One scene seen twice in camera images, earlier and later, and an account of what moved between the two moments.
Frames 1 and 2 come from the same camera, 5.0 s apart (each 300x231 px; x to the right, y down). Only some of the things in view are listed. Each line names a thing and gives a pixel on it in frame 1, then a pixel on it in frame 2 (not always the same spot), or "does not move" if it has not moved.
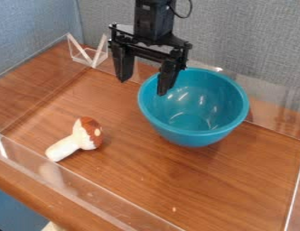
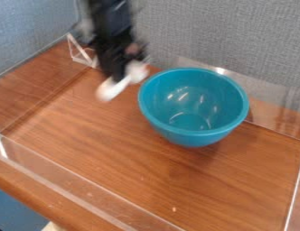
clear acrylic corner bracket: (89, 56) does not move
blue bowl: (201, 109) does not move
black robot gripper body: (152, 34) to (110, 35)
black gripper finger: (169, 70) to (126, 59)
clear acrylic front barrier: (74, 187) does not move
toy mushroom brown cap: (94, 130) to (112, 87)
